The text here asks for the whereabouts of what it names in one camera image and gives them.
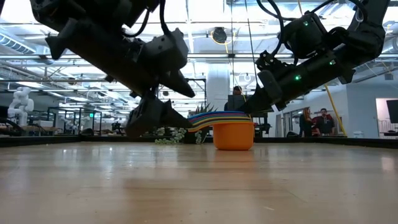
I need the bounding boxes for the dark wall screen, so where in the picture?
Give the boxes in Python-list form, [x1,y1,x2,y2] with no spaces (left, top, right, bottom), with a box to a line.
[386,99,398,124]

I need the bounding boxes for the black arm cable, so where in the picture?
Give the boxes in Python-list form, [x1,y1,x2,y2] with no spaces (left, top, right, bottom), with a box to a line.
[123,0,171,38]
[256,0,285,57]

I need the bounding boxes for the yellow plastic measuring cup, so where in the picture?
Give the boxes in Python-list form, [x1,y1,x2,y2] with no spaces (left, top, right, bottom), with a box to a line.
[187,116,252,131]

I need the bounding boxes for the green succulent plant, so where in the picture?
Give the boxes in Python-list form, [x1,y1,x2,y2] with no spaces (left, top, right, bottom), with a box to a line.
[154,104,218,146]

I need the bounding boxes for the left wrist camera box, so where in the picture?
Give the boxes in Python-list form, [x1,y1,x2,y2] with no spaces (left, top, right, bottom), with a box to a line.
[136,27,190,77]

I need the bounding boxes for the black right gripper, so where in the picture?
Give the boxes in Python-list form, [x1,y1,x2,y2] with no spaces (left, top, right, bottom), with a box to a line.
[238,52,355,114]

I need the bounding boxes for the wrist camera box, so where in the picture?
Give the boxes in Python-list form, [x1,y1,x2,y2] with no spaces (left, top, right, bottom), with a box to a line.
[136,27,190,77]
[255,49,295,74]

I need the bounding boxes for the black hanging cable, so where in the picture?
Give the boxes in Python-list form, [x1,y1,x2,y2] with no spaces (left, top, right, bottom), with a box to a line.
[244,0,259,82]

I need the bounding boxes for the yellow hanging cable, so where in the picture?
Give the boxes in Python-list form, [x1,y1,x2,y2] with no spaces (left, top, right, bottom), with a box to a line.
[324,84,348,137]

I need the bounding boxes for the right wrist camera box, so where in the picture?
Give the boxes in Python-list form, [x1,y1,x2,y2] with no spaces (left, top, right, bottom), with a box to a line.
[255,49,295,74]

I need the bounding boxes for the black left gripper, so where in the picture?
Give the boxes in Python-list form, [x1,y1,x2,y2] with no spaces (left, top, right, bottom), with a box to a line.
[45,17,196,138]

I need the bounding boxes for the orange plastic measuring cup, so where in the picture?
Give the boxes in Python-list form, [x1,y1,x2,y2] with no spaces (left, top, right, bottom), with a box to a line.
[187,120,255,151]

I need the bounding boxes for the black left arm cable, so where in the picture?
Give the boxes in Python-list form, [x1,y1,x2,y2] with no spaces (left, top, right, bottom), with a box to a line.
[123,0,171,38]

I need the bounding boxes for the black ceiling cable reel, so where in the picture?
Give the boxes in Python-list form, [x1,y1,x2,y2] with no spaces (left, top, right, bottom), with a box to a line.
[212,27,228,44]

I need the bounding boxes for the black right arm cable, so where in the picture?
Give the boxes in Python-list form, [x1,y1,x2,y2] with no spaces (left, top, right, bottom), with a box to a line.
[256,0,285,57]

